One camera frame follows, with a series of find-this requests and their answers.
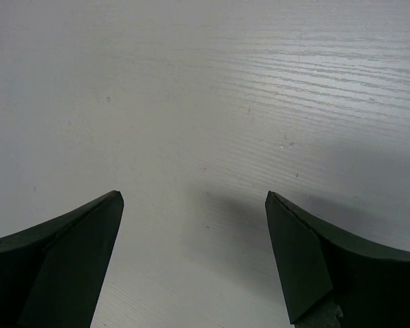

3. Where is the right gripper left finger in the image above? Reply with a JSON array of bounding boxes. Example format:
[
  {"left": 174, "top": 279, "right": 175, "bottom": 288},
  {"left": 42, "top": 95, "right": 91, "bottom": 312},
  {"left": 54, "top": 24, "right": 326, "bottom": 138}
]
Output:
[{"left": 0, "top": 191, "right": 124, "bottom": 327}]

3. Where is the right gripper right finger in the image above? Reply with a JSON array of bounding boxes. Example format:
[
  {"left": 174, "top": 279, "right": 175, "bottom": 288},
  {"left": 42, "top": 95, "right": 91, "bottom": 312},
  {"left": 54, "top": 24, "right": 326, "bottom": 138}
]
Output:
[{"left": 265, "top": 192, "right": 410, "bottom": 327}]

